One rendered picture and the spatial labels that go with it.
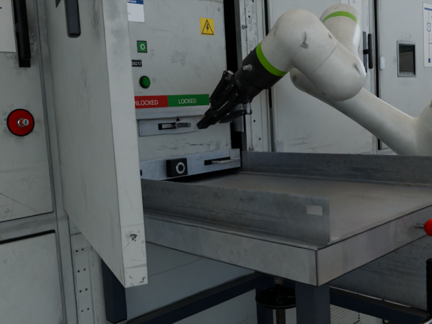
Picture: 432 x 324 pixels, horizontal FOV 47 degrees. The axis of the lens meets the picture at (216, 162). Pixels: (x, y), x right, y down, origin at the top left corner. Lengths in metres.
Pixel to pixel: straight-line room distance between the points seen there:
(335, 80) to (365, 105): 0.47
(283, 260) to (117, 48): 0.39
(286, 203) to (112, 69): 0.35
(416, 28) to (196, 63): 1.33
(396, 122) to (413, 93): 0.95
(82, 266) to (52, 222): 0.14
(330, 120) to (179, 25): 0.72
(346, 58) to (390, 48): 1.24
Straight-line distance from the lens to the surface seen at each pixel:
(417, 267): 1.35
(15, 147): 1.15
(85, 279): 1.28
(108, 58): 0.61
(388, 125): 1.55
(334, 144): 1.94
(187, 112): 1.42
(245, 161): 1.60
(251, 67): 1.13
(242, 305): 1.66
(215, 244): 0.87
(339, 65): 1.08
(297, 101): 1.75
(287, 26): 1.07
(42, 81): 1.20
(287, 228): 0.79
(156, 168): 1.39
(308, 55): 1.07
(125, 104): 0.61
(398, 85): 2.38
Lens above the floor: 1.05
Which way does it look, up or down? 6 degrees down
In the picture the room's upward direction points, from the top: 3 degrees counter-clockwise
